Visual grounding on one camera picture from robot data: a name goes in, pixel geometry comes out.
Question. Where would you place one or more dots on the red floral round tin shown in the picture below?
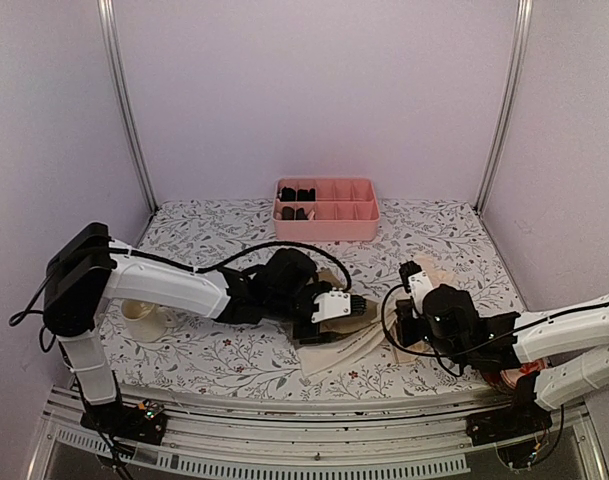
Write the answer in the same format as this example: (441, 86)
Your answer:
(505, 381)

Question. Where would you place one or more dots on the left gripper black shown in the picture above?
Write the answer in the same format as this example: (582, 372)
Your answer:
(305, 335)

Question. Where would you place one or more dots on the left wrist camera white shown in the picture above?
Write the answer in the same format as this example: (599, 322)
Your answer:
(335, 304)

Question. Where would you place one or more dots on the left aluminium frame post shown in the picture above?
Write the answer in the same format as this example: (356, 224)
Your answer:
(109, 30)

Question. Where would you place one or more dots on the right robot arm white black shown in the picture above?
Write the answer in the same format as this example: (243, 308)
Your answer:
(512, 339)

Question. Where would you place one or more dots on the aluminium frame post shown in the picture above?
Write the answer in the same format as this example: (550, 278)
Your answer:
(517, 57)
(109, 30)

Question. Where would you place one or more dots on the olive beige underwear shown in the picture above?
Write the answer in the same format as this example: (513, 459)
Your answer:
(358, 337)

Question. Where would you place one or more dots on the right aluminium frame post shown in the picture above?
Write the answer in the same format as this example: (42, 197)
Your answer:
(517, 57)

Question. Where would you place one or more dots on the black rolled underwear front middle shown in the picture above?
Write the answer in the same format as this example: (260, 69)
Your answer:
(301, 214)

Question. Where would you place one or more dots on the peach underwear pile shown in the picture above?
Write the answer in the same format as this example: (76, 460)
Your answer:
(434, 270)

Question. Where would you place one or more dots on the cream ceramic mug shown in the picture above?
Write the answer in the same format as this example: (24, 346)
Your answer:
(146, 322)

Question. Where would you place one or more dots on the black rolled underwear back left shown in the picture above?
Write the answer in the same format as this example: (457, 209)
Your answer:
(288, 194)

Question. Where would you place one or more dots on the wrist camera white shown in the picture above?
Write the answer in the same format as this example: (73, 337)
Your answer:
(335, 304)
(415, 280)

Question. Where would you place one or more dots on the black rolled underwear front left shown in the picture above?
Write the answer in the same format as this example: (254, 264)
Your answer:
(287, 213)

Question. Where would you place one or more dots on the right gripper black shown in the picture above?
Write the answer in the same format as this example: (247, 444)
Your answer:
(407, 335)

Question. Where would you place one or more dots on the pink compartment organizer box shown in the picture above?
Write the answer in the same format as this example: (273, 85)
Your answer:
(347, 209)

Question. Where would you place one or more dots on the black rolled underwear back middle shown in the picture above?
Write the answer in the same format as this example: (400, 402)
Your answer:
(302, 195)

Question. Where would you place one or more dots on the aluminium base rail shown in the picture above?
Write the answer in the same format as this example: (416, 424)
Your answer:
(213, 437)

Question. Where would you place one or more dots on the floral patterned table mat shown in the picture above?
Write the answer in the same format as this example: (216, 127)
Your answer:
(202, 357)

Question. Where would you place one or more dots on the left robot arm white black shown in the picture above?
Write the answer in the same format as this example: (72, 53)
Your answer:
(93, 268)

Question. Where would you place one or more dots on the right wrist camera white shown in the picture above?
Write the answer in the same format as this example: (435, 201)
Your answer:
(415, 280)

